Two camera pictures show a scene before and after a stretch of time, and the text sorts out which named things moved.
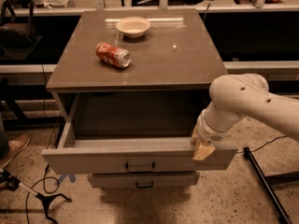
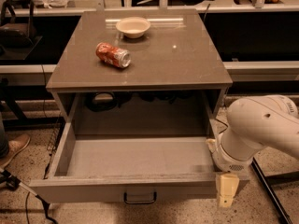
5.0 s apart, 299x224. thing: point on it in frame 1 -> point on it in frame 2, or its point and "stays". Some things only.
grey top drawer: [135, 133] -> [135, 169]
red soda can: [117, 56] stays
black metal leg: [266, 187] stays
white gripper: [207, 133] -> [226, 162]
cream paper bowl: [133, 27] stays
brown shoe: [15, 146] stays
